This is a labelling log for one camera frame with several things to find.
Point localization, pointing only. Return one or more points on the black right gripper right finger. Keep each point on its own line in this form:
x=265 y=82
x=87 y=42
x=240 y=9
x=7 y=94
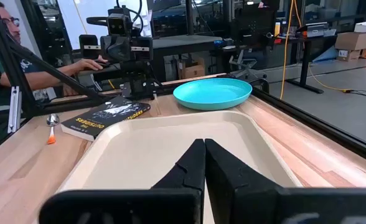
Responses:
x=229 y=186

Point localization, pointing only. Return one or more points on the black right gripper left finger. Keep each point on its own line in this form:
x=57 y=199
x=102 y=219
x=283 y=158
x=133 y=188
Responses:
x=189 y=174

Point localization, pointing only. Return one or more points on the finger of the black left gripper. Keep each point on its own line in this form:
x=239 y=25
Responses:
x=142 y=48
x=89 y=46

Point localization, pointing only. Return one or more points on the teal plate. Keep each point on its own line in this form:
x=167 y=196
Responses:
x=212 y=91

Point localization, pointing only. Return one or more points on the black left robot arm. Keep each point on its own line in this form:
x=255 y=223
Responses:
x=136 y=81

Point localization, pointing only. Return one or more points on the cream plastic tray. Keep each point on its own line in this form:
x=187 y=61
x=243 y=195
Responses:
x=155 y=149

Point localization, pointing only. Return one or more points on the black computer mouse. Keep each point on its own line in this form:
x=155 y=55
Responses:
x=103 y=64

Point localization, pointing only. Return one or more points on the grey-topped desk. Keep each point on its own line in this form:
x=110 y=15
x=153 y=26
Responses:
x=183 y=42

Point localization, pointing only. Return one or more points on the open cardboard box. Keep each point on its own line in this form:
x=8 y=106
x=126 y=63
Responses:
x=194 y=71

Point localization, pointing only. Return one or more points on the white flat board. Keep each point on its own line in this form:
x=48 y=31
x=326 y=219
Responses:
x=102 y=116

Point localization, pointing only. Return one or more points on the person's eyeglasses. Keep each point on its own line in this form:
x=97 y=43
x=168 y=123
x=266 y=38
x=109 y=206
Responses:
x=12 y=21

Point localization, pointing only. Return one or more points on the white chair base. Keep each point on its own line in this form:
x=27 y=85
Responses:
x=245 y=67

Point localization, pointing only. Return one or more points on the black desk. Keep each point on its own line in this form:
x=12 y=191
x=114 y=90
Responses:
x=306 y=62

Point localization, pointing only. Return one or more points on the blue sheet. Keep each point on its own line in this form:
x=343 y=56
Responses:
x=327 y=55

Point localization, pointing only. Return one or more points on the grey desktop device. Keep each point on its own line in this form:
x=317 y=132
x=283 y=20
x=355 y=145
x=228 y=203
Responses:
x=313 y=30

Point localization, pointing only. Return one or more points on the small cardboard box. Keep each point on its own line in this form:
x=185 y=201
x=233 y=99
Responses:
x=346 y=55

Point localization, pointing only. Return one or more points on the large cardboard box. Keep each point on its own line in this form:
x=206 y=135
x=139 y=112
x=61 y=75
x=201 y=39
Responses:
x=352 y=41

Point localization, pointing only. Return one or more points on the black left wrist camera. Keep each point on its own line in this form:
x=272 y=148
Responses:
x=117 y=25

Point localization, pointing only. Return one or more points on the silver metal bracket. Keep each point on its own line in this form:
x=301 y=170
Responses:
x=15 y=109

